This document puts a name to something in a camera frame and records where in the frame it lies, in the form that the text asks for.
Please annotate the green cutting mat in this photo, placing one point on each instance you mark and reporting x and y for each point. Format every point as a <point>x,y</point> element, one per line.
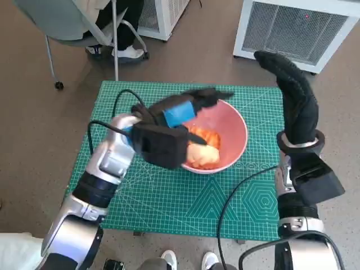
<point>174,202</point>

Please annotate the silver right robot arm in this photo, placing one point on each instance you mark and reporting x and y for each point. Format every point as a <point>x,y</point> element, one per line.
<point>295,208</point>

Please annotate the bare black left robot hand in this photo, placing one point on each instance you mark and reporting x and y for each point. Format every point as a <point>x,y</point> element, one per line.
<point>157,112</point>

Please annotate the person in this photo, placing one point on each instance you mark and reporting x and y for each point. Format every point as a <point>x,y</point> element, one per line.
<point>123,28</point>

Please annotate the large white mesh cabinet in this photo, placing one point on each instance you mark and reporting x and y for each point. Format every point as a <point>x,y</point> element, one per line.
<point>292,31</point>

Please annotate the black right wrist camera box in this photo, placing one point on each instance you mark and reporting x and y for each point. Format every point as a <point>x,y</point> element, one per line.
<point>317,182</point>

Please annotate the grey chair with metal legs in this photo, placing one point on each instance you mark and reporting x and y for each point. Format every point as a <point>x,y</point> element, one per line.
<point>56,19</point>

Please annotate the long striped toy bread loaf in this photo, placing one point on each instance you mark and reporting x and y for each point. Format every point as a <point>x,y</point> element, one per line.
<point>209,135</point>

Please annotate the small white mesh cabinet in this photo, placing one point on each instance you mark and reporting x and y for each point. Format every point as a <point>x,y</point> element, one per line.
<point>160,19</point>

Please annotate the round toy bread bun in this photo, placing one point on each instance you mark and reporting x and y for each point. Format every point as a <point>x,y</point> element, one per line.
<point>204,156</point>

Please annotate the light grey cloth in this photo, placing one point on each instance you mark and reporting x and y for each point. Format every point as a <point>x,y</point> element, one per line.
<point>17,250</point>

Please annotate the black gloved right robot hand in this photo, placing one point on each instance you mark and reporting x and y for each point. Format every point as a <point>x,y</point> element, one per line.
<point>301,118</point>

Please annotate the pink bowl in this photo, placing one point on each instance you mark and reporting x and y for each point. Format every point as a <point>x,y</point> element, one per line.
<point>227,121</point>

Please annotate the dark table bracket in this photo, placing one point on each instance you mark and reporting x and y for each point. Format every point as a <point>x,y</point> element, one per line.
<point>138,234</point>
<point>240,242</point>

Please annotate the white shoe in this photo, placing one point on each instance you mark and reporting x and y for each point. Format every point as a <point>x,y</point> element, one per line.
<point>168,257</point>
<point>209,258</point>

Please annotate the small black device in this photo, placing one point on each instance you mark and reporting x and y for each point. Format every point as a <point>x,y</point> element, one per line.
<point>114,265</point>

